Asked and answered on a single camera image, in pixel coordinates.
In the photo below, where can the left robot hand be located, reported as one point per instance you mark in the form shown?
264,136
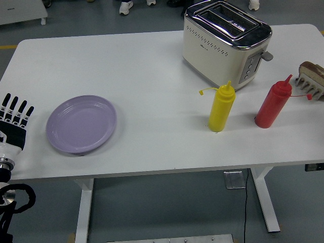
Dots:
12,136

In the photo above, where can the purple round plate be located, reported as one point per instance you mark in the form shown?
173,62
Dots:
81,124

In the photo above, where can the cream and chrome toaster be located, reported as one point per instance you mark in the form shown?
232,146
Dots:
215,55

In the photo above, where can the bread slice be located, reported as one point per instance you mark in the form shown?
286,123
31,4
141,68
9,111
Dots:
314,72

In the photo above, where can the small silver floor plate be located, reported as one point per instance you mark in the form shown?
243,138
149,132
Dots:
234,179

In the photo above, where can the white table leg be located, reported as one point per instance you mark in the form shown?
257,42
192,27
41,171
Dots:
265,200
84,207

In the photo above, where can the white low platform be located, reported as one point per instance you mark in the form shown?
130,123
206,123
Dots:
20,10

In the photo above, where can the white sneaker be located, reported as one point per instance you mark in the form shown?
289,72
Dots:
151,2
253,4
125,6

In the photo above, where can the yellow squeeze bottle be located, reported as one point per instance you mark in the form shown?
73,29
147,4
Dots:
220,111

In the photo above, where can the red squeeze bottle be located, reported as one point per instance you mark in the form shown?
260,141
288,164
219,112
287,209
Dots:
270,108

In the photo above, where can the silver toast rack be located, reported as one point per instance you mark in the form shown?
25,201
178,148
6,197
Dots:
310,88

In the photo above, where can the black table control panel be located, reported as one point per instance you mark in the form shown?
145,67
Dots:
314,167

